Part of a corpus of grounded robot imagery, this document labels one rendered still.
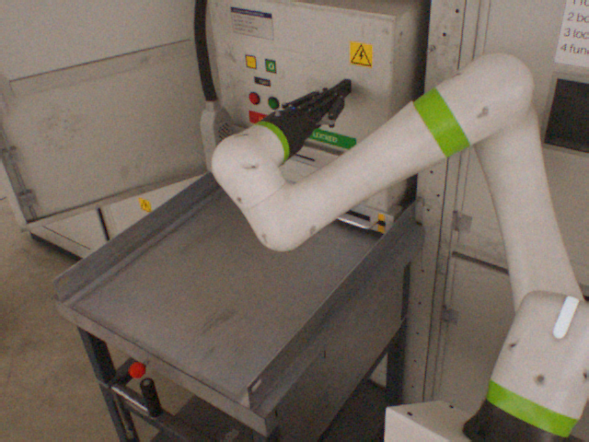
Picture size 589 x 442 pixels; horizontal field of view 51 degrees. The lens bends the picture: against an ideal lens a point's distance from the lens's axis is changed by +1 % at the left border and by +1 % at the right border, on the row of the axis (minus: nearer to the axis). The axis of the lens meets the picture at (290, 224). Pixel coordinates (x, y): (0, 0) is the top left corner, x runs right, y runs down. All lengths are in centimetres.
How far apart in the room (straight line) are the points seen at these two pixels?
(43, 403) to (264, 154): 163
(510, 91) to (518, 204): 22
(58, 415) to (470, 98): 187
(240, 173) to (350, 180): 19
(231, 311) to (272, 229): 34
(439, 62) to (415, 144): 37
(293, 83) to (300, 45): 10
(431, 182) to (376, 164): 48
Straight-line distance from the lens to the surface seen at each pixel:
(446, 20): 134
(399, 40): 132
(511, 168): 117
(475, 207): 147
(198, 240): 158
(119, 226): 253
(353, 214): 154
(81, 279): 152
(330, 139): 148
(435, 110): 104
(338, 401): 154
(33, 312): 287
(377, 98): 136
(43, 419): 244
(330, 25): 137
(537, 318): 96
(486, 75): 104
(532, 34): 127
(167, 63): 172
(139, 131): 176
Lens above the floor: 179
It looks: 36 degrees down
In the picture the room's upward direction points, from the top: 4 degrees counter-clockwise
